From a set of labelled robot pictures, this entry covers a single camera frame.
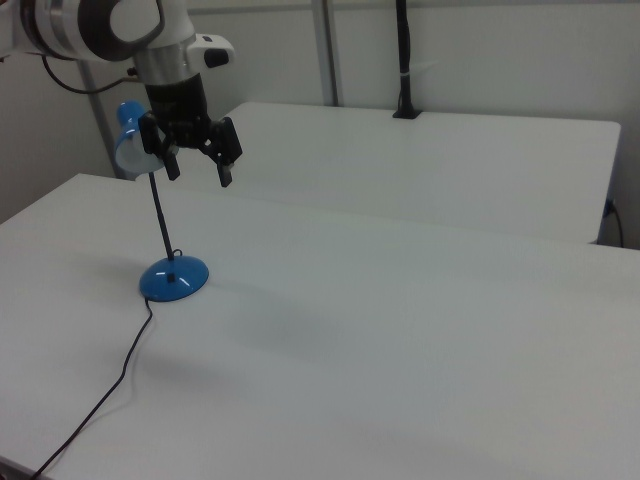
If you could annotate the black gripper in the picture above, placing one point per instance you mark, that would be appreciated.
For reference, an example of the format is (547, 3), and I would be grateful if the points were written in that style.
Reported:
(177, 105)

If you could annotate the blue gooseneck desk lamp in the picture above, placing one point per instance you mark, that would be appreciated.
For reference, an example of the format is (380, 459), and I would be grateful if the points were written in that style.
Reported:
(172, 281)

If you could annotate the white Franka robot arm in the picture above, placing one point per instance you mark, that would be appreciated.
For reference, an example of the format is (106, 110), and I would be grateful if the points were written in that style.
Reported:
(75, 30)

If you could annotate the grey partition frame post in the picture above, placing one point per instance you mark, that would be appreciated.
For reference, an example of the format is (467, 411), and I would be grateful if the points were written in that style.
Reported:
(327, 50)

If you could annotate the black clamped camera pole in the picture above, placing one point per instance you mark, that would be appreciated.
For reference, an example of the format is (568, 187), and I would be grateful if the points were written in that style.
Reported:
(404, 50)

